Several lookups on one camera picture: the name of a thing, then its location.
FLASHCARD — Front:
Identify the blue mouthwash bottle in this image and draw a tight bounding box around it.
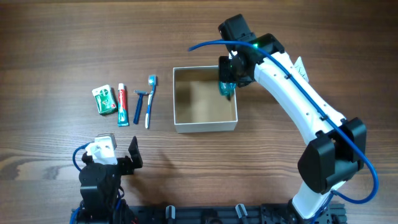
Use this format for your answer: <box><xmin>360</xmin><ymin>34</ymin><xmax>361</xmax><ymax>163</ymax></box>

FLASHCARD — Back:
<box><xmin>218</xmin><ymin>82</ymin><xmax>236</xmax><ymax>98</ymax></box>

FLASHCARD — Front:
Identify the white leaf-print lotion tube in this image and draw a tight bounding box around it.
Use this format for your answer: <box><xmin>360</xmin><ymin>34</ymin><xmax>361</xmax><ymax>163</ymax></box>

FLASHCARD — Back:
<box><xmin>294</xmin><ymin>57</ymin><xmax>309</xmax><ymax>83</ymax></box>

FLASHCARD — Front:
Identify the green Dettol soap box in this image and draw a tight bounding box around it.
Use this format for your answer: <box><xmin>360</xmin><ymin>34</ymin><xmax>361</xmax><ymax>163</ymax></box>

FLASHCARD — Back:
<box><xmin>91</xmin><ymin>85</ymin><xmax>117</xmax><ymax>115</ymax></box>

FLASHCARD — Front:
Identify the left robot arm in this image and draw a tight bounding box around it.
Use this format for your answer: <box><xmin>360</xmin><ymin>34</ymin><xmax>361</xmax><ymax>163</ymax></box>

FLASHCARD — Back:
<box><xmin>70</xmin><ymin>133</ymin><xmax>143</xmax><ymax>224</ymax></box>

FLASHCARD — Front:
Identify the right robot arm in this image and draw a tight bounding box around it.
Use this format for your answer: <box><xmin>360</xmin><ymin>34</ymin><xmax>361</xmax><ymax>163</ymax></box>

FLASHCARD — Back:
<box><xmin>218</xmin><ymin>14</ymin><xmax>369</xmax><ymax>223</ymax></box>

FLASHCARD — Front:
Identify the Colgate toothpaste tube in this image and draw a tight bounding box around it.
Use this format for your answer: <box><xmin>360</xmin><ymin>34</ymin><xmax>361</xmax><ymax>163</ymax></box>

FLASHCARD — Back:
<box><xmin>118</xmin><ymin>83</ymin><xmax>129</xmax><ymax>127</ymax></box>

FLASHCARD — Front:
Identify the white open cardboard box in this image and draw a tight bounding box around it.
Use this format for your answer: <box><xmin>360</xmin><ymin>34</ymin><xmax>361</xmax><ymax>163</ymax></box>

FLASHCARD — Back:
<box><xmin>173</xmin><ymin>65</ymin><xmax>238</xmax><ymax>133</ymax></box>

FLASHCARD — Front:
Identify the blue disposable razor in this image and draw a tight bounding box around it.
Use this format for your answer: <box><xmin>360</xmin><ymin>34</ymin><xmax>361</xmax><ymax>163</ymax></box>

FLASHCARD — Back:
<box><xmin>133</xmin><ymin>90</ymin><xmax>149</xmax><ymax>124</ymax></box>

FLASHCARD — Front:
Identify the blue white toothbrush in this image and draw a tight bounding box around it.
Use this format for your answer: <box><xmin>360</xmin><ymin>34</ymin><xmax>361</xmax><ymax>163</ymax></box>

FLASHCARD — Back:
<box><xmin>145</xmin><ymin>75</ymin><xmax>157</xmax><ymax>129</ymax></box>

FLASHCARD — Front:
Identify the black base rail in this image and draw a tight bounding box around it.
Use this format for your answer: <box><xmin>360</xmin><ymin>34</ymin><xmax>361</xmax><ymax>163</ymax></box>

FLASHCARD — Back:
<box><xmin>72</xmin><ymin>202</ymin><xmax>346</xmax><ymax>224</ymax></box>

